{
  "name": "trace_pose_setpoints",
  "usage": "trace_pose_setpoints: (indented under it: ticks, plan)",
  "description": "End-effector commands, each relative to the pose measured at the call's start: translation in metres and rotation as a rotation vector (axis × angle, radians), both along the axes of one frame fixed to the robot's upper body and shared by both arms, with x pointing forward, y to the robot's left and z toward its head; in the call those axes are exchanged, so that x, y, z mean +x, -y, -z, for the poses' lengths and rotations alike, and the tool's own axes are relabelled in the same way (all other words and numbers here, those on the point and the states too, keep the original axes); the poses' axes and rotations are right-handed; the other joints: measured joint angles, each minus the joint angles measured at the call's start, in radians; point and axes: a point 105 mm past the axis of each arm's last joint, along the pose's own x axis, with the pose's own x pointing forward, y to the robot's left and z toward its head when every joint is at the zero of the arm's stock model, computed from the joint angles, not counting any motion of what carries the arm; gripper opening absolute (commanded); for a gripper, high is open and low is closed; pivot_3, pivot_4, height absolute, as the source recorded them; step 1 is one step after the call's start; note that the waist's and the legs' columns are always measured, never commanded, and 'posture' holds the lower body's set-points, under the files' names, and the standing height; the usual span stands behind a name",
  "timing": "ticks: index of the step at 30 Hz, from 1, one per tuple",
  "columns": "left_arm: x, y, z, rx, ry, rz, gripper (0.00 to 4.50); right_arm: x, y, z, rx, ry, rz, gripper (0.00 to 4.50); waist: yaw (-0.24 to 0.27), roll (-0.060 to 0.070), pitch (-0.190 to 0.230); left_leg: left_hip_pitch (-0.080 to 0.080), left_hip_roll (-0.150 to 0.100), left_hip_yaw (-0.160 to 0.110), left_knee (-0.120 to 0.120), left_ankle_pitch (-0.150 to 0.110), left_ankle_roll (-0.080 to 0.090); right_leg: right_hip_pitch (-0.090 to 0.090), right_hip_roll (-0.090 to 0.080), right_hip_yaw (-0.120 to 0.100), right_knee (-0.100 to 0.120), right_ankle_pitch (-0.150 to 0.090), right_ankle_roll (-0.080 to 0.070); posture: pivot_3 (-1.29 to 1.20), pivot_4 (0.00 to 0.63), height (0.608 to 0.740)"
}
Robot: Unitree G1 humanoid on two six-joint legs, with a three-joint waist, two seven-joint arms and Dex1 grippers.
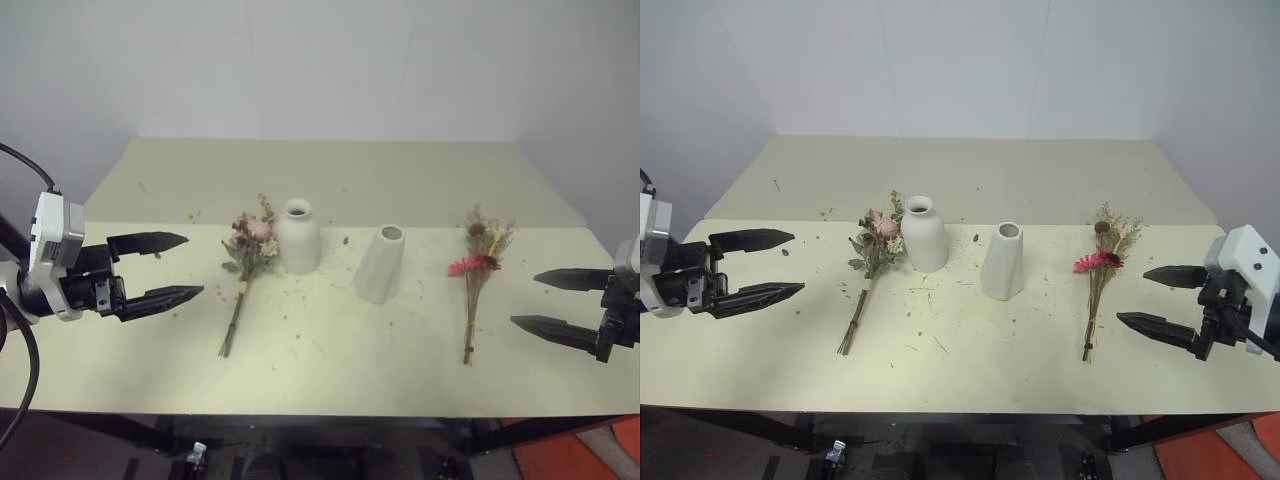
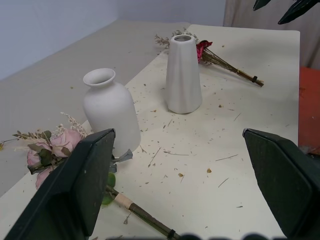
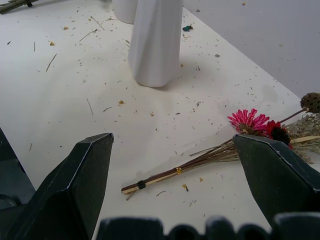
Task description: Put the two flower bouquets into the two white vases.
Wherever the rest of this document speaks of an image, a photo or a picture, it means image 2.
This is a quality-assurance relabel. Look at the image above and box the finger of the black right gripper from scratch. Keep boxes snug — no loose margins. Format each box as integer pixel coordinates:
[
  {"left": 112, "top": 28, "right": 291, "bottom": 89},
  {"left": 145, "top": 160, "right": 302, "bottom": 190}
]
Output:
[
  {"left": 277, "top": 0, "right": 320, "bottom": 25},
  {"left": 252, "top": 0, "right": 270, "bottom": 12}
]

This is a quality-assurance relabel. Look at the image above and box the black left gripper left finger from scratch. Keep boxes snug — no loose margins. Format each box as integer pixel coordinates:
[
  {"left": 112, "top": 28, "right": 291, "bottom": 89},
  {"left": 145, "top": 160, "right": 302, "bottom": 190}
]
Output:
[{"left": 4, "top": 128, "right": 116, "bottom": 240}]

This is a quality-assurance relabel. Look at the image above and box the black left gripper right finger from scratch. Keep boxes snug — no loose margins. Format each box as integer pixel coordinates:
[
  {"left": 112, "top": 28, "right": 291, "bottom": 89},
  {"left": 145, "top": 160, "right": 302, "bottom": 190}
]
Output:
[{"left": 242, "top": 127, "right": 320, "bottom": 240}]

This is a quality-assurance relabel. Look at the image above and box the round white ceramic vase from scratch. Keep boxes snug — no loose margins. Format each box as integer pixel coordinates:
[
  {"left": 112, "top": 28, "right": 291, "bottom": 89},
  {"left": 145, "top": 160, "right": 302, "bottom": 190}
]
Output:
[{"left": 82, "top": 67, "right": 142, "bottom": 157}]

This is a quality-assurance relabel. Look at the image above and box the tapered white ceramic vase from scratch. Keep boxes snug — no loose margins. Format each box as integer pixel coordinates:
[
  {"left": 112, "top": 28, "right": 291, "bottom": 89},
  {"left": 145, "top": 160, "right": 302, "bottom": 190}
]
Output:
[{"left": 165, "top": 34, "right": 203, "bottom": 115}]

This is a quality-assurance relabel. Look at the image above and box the pink rose bouquet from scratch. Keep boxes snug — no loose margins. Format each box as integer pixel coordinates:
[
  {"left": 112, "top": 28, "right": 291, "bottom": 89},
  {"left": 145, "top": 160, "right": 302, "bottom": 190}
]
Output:
[{"left": 0, "top": 111, "right": 181, "bottom": 240}]

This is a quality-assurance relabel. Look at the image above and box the red dried flower bouquet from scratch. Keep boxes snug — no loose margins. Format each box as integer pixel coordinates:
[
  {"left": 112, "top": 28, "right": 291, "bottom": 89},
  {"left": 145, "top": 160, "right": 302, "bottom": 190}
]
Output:
[{"left": 154, "top": 27, "right": 265, "bottom": 89}]

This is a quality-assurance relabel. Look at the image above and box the orange board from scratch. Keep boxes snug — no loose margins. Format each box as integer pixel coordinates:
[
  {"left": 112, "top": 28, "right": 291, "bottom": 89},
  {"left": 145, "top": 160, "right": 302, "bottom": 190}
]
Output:
[{"left": 298, "top": 65, "right": 320, "bottom": 154}]

